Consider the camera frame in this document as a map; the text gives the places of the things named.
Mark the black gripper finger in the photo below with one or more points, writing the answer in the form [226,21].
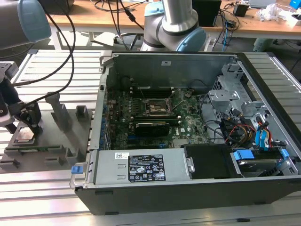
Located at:
[31,115]
[10,129]

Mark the silver CPU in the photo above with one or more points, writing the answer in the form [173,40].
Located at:
[23,136]

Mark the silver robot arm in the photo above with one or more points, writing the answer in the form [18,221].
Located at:
[176,21]

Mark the CPU socket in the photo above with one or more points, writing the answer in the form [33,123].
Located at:
[156,107]

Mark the grey parts rack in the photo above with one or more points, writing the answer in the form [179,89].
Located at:
[47,141]

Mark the green RAM stick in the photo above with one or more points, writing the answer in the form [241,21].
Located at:
[44,148]

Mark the blue case latch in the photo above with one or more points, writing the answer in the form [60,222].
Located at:
[76,170]

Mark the silver power supply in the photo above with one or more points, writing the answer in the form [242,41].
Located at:
[108,169]

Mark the black bag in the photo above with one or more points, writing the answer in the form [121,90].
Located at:
[61,5]

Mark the black graphics card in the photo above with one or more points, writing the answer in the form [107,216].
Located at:
[152,129]

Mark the black RAM slot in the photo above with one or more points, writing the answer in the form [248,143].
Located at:
[152,91]
[176,119]
[152,95]
[176,115]
[152,88]
[176,122]

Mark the white label sticker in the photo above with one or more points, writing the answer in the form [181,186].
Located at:
[166,62]

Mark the coin battery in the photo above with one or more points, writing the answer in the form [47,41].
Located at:
[187,94]

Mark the black PC case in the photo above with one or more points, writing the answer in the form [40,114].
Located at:
[164,200]

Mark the green motherboard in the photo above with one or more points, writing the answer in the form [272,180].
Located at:
[190,110]

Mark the metal drive cage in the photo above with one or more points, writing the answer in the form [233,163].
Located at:
[225,99]

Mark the hard disk in blue carrier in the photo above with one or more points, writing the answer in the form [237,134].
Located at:
[254,166]

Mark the small black box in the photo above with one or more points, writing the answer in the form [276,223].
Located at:
[241,10]

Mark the grey flat device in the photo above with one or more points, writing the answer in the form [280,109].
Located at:
[262,2]

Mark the clear plastic bag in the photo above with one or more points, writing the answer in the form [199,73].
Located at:
[269,11]

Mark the white box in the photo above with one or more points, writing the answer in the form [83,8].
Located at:
[288,20]

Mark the blue box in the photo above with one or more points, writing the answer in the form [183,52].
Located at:
[295,4]

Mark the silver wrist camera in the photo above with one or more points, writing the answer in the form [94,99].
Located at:
[8,70]
[5,117]

